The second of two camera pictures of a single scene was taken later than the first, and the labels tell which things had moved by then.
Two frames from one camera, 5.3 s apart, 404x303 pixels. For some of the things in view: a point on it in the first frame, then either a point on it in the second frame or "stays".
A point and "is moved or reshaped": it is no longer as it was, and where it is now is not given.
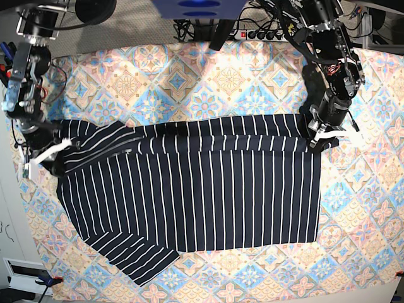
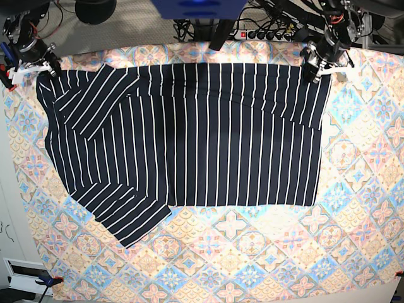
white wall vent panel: (22, 274) stays
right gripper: (330, 115) -> (327, 49)
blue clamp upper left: (7, 49) stays
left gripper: (40, 135) -> (30, 50)
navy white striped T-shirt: (140, 194) is moved or reshaped
